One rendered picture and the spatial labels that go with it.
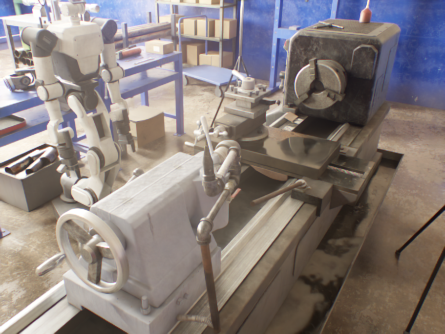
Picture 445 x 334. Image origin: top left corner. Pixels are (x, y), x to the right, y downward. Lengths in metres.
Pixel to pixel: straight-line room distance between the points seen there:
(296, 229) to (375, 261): 1.35
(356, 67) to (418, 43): 3.38
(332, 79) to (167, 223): 1.40
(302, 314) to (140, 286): 0.92
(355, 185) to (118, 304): 1.09
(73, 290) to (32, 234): 1.87
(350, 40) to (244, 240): 1.36
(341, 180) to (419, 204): 1.80
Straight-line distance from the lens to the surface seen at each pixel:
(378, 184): 2.83
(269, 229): 1.50
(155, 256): 1.06
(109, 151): 2.54
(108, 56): 2.59
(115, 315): 1.14
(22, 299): 2.61
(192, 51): 6.46
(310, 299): 1.89
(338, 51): 2.41
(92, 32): 2.41
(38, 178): 3.28
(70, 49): 2.34
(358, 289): 2.61
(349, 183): 1.79
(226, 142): 1.42
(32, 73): 3.13
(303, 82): 2.29
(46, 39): 2.31
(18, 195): 3.32
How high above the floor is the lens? 1.72
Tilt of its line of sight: 27 degrees down
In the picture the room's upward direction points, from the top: straight up
